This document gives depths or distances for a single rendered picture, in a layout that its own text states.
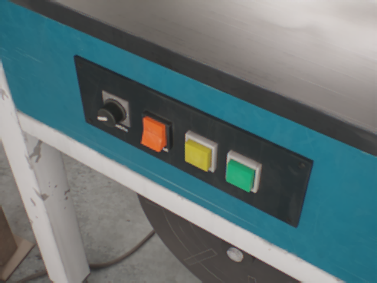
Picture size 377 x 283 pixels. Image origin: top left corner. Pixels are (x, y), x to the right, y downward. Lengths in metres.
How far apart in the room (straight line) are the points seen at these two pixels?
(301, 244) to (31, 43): 0.34
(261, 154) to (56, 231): 0.51
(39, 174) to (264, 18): 0.43
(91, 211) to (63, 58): 0.74
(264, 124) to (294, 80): 0.04
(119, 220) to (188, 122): 0.78
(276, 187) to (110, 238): 0.77
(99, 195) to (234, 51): 0.89
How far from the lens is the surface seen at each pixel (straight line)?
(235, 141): 0.47
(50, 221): 0.88
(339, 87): 0.43
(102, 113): 0.54
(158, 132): 0.51
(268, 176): 0.48
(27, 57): 0.62
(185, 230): 0.98
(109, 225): 1.25
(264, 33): 0.48
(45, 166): 0.81
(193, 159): 0.50
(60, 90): 0.61
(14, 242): 1.23
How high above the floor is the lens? 1.01
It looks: 46 degrees down
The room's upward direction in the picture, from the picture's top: straight up
